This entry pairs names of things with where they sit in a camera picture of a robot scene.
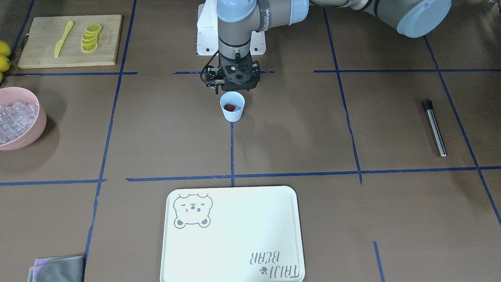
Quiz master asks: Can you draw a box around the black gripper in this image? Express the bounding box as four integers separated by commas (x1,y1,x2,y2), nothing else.
219,53,261,91

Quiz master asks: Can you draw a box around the white bear tray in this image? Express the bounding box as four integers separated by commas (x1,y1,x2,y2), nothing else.
159,186,306,282

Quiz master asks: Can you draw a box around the whole yellow lemon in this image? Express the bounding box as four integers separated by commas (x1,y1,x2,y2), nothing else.
0,40,12,57
0,55,11,73

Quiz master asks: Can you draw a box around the wooden cutting board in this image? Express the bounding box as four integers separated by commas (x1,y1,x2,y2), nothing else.
18,14,123,69

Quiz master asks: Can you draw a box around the lemon slices row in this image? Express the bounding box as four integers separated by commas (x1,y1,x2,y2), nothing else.
80,23,103,53

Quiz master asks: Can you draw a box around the red strawberry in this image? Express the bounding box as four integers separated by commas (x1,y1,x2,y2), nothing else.
223,104,237,112

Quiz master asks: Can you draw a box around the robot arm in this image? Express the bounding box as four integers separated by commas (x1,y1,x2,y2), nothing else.
201,0,452,91

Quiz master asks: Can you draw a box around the pile of ice cubes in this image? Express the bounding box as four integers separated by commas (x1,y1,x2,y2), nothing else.
0,99,39,145

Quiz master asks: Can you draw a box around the grey folded cloth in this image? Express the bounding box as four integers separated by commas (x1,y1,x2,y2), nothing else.
27,255,84,282

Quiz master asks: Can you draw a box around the blue plastic cup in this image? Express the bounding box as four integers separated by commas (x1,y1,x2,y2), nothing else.
220,91,245,123

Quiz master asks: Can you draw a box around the yellow plastic knife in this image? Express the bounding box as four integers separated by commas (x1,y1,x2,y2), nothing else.
54,21,74,58

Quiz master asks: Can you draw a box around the pink bowl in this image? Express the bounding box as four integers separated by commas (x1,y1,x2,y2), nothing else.
0,87,47,150

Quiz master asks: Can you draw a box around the steel muddler black tip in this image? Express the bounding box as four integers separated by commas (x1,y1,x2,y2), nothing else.
421,100,447,157

